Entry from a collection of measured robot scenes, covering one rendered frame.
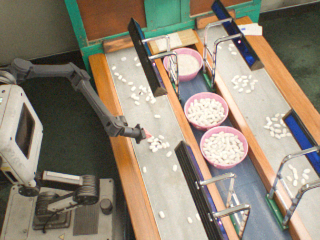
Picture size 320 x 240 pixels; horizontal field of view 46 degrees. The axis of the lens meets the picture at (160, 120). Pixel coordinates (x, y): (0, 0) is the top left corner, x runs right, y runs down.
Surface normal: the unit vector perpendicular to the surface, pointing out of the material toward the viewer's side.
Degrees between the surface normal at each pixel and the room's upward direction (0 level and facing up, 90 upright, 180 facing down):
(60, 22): 90
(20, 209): 0
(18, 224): 0
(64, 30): 90
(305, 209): 0
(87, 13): 90
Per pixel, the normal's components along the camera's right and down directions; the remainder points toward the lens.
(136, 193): -0.07, -0.60
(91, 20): 0.29, 0.75
